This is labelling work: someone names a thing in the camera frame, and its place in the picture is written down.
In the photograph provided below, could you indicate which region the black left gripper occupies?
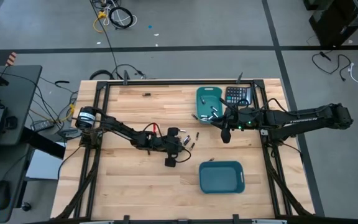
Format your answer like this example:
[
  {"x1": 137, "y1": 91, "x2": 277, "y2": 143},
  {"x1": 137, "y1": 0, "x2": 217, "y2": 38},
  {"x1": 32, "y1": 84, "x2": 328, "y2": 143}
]
[{"x1": 132, "y1": 126, "x2": 188, "y2": 169}]

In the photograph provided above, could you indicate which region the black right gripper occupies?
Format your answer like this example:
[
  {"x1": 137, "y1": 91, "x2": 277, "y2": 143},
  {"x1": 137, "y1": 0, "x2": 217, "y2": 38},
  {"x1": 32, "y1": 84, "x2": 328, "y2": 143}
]
[{"x1": 210, "y1": 98, "x2": 262, "y2": 144}]

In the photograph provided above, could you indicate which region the light teal plastic bin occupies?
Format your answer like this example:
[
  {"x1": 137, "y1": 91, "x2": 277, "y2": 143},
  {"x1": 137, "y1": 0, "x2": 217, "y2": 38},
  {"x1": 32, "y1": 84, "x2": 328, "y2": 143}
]
[{"x1": 196, "y1": 86, "x2": 224, "y2": 126}]

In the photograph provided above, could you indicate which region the black desk calculator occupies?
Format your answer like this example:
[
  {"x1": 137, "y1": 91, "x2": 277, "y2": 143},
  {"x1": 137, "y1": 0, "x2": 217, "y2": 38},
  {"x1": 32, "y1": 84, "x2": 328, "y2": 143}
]
[{"x1": 224, "y1": 86, "x2": 254, "y2": 106}]

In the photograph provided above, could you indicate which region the dark blue-teal plastic bin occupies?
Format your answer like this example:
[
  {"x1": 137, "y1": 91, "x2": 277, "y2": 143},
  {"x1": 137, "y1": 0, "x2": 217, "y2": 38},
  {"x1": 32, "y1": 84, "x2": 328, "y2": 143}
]
[{"x1": 198, "y1": 160, "x2": 246, "y2": 195}]

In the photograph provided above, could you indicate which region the white light bar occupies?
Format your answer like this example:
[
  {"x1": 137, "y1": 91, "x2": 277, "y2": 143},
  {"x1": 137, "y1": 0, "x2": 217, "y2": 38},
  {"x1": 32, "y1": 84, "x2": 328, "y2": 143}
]
[{"x1": 252, "y1": 219, "x2": 288, "y2": 224}]

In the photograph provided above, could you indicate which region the white board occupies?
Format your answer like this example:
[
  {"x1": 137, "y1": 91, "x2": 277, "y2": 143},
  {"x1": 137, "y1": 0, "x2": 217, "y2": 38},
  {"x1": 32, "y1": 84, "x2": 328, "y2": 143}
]
[{"x1": 25, "y1": 148, "x2": 67, "y2": 181}]

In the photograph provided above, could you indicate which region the black power adapter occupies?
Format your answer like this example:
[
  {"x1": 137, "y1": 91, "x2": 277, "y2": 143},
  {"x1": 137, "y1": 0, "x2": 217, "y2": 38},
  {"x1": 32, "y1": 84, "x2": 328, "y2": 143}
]
[{"x1": 30, "y1": 119, "x2": 55, "y2": 132}]

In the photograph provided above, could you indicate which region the black cabinet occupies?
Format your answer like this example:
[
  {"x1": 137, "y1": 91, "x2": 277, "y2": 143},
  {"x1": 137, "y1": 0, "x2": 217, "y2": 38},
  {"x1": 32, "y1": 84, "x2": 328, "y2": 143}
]
[{"x1": 303, "y1": 0, "x2": 358, "y2": 48}]

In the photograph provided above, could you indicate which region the grey desk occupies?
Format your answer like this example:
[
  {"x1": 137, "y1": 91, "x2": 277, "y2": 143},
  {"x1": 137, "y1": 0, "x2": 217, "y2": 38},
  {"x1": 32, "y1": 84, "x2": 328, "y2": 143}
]
[{"x1": 0, "y1": 64, "x2": 44, "y2": 147}]

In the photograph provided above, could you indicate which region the small black desk device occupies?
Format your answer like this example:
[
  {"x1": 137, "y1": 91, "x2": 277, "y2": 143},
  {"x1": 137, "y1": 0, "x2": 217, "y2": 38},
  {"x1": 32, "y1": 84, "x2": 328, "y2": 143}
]
[{"x1": 4, "y1": 115, "x2": 19, "y2": 130}]

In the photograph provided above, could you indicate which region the black computer mouse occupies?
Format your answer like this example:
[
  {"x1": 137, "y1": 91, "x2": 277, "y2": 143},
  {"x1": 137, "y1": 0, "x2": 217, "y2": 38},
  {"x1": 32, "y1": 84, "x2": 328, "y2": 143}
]
[{"x1": 0, "y1": 180, "x2": 12, "y2": 211}]

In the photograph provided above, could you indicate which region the black aluminium table frame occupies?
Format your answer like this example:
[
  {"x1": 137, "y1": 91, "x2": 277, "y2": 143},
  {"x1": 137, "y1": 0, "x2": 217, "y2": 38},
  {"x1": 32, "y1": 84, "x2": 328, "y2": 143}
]
[{"x1": 54, "y1": 78, "x2": 316, "y2": 222}]

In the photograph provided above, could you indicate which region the black cable with plug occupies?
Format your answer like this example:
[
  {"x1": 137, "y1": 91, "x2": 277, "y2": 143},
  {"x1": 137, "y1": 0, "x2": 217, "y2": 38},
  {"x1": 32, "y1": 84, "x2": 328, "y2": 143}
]
[
  {"x1": 112, "y1": 63, "x2": 147, "y2": 80},
  {"x1": 311, "y1": 50, "x2": 353, "y2": 83}
]

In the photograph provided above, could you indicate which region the thick black cable loop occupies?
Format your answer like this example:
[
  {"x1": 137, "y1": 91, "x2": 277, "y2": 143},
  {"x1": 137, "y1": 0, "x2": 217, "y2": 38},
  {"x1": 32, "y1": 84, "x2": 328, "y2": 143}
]
[{"x1": 88, "y1": 68, "x2": 116, "y2": 81}]

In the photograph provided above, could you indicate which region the long black floor cable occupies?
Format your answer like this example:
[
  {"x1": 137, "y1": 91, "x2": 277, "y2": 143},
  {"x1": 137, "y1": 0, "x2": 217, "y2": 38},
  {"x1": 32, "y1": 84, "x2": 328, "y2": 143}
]
[{"x1": 89, "y1": 0, "x2": 119, "y2": 79}]

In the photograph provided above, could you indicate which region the coiled black cable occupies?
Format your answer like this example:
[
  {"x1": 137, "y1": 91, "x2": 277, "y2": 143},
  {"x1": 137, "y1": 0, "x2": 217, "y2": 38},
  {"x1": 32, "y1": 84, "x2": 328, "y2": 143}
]
[{"x1": 108, "y1": 6, "x2": 135, "y2": 30}]

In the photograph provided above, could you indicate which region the yellow cable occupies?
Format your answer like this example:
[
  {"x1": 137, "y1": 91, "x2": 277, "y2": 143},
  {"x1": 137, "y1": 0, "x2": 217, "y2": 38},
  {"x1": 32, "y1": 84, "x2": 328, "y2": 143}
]
[{"x1": 93, "y1": 11, "x2": 108, "y2": 34}]

